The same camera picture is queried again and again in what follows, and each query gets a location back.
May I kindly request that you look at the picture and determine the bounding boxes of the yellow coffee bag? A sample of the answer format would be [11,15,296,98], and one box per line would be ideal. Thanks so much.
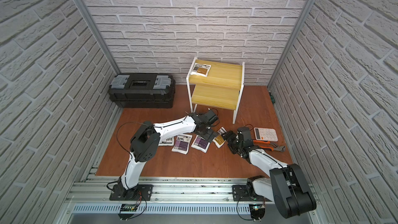
[190,63,211,77]
[213,127,227,148]
[159,137,175,146]

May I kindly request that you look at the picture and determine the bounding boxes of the yellow coffee bag bottom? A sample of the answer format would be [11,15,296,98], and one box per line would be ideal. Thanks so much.
[190,63,211,77]

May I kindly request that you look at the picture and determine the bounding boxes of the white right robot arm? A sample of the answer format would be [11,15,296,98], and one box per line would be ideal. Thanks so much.
[221,127,317,219]

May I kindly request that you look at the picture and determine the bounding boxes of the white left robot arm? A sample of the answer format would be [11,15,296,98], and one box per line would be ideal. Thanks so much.
[120,110,219,190]

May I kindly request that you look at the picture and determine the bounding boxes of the purple coffee bag middle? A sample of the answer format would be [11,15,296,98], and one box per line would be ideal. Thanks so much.
[191,135,210,153]

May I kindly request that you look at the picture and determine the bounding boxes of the purple coffee bag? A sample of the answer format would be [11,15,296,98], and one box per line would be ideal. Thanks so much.
[191,135,210,153]
[172,134,192,155]

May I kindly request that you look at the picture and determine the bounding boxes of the purple coffee bag left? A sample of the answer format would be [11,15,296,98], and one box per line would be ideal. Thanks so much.
[172,134,192,155]

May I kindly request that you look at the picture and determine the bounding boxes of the white calculator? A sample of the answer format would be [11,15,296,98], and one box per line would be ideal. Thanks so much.
[254,128,278,142]

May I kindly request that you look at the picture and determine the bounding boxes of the right controller board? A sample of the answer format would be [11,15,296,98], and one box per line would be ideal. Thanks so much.
[249,204,266,221]

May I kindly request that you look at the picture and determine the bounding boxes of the controller board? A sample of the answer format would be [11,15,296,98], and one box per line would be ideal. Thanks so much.
[118,204,140,220]
[249,204,266,221]

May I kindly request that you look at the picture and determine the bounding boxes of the black plastic toolbox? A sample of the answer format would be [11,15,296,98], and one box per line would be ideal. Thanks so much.
[108,73,176,108]

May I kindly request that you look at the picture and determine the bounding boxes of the left controller board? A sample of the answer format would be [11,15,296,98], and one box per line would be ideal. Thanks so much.
[118,204,140,220]

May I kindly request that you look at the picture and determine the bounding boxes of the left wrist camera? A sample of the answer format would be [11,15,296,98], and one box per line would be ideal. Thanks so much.
[202,110,219,125]

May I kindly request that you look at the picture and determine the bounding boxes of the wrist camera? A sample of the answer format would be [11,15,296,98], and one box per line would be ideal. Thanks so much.
[237,127,253,146]
[202,110,219,125]

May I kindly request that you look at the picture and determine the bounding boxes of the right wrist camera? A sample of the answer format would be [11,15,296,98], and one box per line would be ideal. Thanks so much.
[237,127,253,146]

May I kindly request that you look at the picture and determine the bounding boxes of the orange handled pliers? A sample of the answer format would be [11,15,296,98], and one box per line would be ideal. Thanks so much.
[253,140,286,152]

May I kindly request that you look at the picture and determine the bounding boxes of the white frame wooden shelf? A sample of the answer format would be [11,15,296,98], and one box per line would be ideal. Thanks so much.
[186,57,245,124]

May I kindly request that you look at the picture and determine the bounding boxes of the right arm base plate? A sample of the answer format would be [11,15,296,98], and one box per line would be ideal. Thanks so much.
[232,185,265,202]

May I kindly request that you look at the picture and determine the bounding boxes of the aluminium rail frame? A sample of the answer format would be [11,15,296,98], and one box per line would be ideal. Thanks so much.
[52,105,330,224]

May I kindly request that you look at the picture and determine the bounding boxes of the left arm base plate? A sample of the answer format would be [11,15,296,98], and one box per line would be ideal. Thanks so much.
[109,184,153,201]

